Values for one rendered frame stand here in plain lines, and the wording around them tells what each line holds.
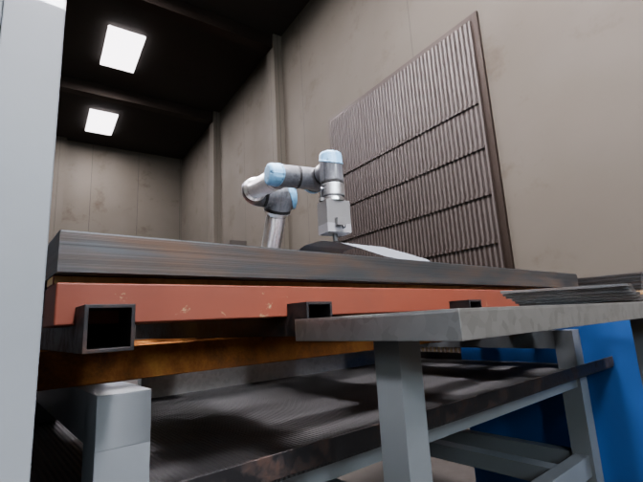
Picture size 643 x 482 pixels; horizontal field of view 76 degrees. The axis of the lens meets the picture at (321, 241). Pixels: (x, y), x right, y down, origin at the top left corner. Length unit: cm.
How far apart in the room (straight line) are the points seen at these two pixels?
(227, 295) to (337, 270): 22
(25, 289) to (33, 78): 16
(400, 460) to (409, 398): 7
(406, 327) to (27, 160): 36
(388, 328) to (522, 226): 350
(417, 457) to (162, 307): 36
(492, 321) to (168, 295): 39
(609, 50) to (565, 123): 57
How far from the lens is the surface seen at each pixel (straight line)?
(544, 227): 383
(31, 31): 43
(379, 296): 80
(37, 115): 40
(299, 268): 68
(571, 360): 163
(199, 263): 59
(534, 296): 103
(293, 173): 136
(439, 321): 42
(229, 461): 70
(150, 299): 57
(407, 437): 53
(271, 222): 178
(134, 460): 59
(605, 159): 373
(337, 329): 52
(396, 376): 52
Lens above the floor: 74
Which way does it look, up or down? 11 degrees up
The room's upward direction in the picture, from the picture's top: 3 degrees counter-clockwise
